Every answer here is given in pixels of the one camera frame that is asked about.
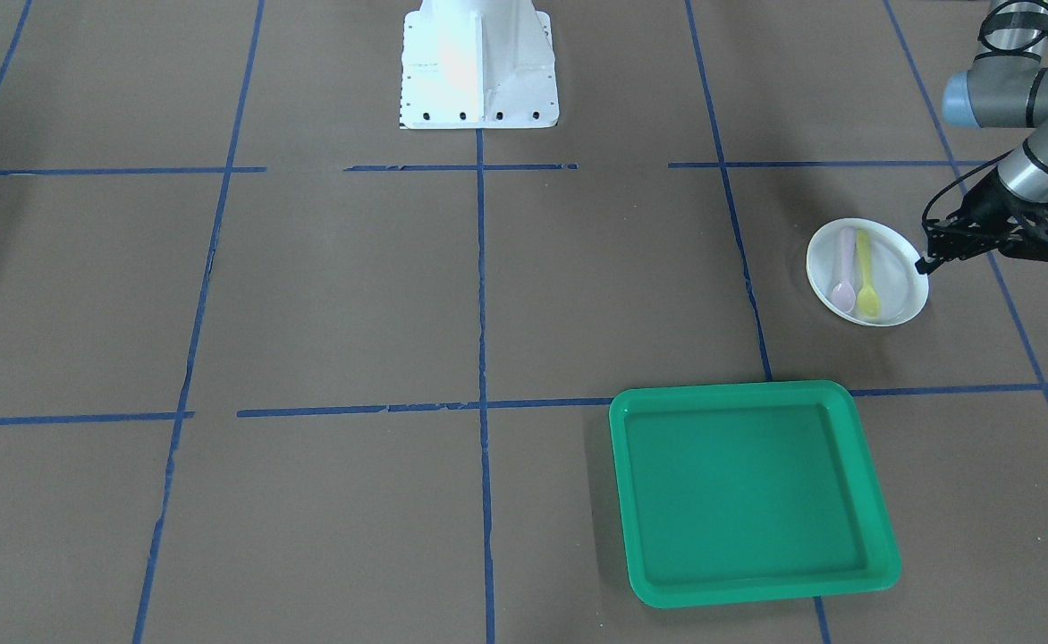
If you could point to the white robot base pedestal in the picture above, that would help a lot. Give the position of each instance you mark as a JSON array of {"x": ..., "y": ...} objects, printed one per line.
[{"x": 478, "y": 64}]

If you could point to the pink plastic spoon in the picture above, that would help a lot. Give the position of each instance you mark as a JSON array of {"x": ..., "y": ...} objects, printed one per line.
[{"x": 843, "y": 294}]

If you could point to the green plastic tray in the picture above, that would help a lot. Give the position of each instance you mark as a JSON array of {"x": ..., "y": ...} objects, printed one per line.
[{"x": 741, "y": 493}]

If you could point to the white round plate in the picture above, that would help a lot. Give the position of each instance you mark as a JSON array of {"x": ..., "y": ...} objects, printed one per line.
[{"x": 903, "y": 292}]

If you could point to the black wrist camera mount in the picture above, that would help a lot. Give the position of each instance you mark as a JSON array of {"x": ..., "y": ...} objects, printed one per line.
[{"x": 1028, "y": 240}]

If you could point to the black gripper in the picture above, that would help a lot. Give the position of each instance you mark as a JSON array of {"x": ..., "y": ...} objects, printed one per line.
[{"x": 982, "y": 207}]

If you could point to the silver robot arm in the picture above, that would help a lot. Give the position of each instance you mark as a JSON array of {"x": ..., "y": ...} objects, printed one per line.
[{"x": 1006, "y": 86}]

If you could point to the yellow plastic spoon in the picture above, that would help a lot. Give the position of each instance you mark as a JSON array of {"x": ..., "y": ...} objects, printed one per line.
[{"x": 868, "y": 300}]

